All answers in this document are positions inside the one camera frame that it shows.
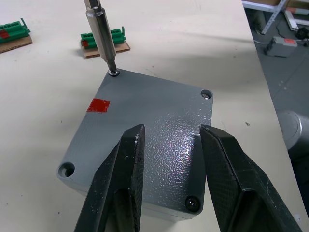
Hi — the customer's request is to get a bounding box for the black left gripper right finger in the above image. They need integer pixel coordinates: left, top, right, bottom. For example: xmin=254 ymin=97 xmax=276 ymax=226
xmin=198 ymin=124 xmax=304 ymax=232

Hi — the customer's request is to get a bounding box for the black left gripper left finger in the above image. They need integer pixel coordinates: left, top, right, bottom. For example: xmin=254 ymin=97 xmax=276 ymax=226
xmin=74 ymin=124 xmax=146 ymax=232

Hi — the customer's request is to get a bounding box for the grey box lid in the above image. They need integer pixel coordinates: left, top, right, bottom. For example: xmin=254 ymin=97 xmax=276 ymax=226
xmin=56 ymin=68 xmax=215 ymax=220

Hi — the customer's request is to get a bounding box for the silver electric screwdriver shaft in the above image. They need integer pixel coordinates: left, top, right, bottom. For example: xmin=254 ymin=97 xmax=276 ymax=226
xmin=83 ymin=0 xmax=119 ymax=73

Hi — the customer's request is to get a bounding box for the black screw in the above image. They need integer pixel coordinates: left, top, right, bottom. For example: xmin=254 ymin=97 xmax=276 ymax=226
xmin=185 ymin=195 xmax=201 ymax=211

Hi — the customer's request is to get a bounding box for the red square sticker on lid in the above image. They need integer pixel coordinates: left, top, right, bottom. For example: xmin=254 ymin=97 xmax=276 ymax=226
xmin=86 ymin=98 xmax=111 ymax=114

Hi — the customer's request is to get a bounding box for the silver robot body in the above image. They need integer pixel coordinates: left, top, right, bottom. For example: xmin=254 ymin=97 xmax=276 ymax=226
xmin=277 ymin=110 xmax=309 ymax=151

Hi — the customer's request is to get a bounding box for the brown cardboard piece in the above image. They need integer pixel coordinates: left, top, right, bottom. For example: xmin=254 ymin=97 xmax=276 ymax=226
xmin=0 ymin=35 xmax=33 ymax=55
xmin=82 ymin=41 xmax=131 ymax=59

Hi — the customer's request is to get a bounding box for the green terminal block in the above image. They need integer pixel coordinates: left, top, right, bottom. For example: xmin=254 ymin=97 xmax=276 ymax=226
xmin=80 ymin=26 xmax=126 ymax=49
xmin=0 ymin=18 xmax=32 ymax=45

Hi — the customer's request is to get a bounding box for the grey device with red label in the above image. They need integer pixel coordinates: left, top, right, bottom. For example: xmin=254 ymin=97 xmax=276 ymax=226
xmin=266 ymin=36 xmax=298 ymax=58

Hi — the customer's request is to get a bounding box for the black power adapter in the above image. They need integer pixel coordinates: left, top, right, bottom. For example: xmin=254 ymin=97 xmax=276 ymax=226
xmin=296 ymin=27 xmax=309 ymax=40

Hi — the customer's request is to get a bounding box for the slotted metal angle bar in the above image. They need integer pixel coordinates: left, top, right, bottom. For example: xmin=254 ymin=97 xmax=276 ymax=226
xmin=261 ymin=0 xmax=288 ymax=35

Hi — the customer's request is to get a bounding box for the white flat bar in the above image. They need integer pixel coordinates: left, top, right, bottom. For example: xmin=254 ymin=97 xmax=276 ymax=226
xmin=283 ymin=10 xmax=300 ymax=31

